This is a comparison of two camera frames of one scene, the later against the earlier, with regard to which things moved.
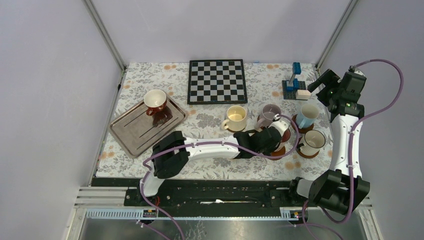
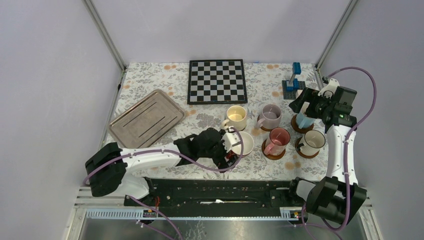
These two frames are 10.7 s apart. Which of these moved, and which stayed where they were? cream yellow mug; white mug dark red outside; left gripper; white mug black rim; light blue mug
Moved: white mug dark red outside; left gripper
Stayed: white mug black rim; cream yellow mug; light blue mug
